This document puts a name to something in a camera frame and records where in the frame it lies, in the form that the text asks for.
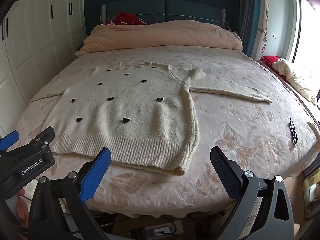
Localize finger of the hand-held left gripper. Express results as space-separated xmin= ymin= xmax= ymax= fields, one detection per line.
xmin=0 ymin=130 xmax=20 ymax=153
xmin=24 ymin=126 xmax=56 ymax=151

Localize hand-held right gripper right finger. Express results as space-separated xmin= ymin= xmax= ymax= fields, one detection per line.
xmin=210 ymin=146 xmax=295 ymax=240

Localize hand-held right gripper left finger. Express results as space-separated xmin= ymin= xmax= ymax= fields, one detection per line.
xmin=27 ymin=147 xmax=118 ymax=240

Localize cream sweater with black hearts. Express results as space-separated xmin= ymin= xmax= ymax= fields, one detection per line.
xmin=37 ymin=60 xmax=272 ymax=177

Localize person's left hand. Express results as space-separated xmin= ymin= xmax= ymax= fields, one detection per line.
xmin=16 ymin=189 xmax=29 ymax=222

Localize pink butterfly print bedspread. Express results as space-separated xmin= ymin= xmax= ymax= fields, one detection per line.
xmin=12 ymin=44 xmax=319 ymax=218

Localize white power strip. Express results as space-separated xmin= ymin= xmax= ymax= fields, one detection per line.
xmin=130 ymin=220 xmax=177 ymax=238

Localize black eyeglasses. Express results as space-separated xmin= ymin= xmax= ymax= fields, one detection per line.
xmin=289 ymin=117 xmax=299 ymax=145

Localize beige storage box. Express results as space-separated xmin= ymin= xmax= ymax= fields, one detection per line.
xmin=302 ymin=167 xmax=320 ymax=210

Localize white wardrobe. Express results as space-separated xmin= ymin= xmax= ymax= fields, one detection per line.
xmin=0 ymin=0 xmax=87 ymax=140

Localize plain red cloth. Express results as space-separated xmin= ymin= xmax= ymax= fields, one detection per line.
xmin=260 ymin=55 xmax=280 ymax=67

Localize red cloth with white print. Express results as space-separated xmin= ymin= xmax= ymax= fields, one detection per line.
xmin=107 ymin=11 xmax=147 ymax=26

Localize pink duvet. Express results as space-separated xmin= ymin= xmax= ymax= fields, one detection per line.
xmin=75 ymin=20 xmax=243 ymax=57

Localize grey blue curtain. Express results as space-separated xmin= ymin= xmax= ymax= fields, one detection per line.
xmin=235 ymin=0 xmax=262 ymax=55

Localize bright window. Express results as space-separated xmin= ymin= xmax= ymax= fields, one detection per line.
xmin=297 ymin=0 xmax=320 ymax=68

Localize blue padded headboard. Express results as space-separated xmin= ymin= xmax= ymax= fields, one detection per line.
xmin=101 ymin=0 xmax=227 ymax=28

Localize red hanging ornament string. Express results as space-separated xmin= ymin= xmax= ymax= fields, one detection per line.
xmin=261 ymin=0 xmax=272 ymax=55

